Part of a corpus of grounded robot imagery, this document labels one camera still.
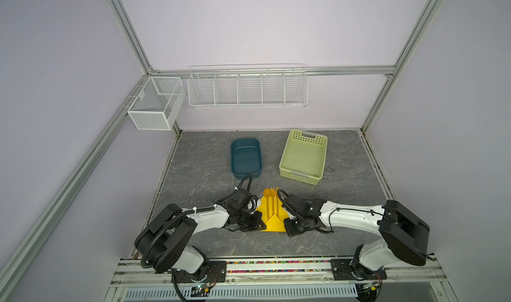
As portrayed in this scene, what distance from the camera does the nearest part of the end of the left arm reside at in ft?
2.23

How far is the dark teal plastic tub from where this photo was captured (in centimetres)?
103

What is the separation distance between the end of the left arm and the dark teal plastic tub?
24 cm
